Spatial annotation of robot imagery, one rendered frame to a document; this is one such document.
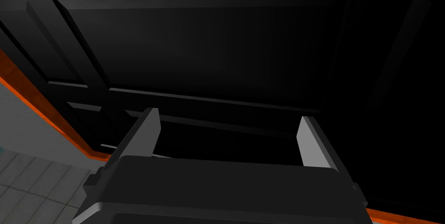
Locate black panelled door leaf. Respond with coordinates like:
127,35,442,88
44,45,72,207
0,0,445,216

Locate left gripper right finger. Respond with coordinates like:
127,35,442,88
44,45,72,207
296,115,339,173

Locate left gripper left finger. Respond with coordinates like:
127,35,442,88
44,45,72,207
106,107,162,169

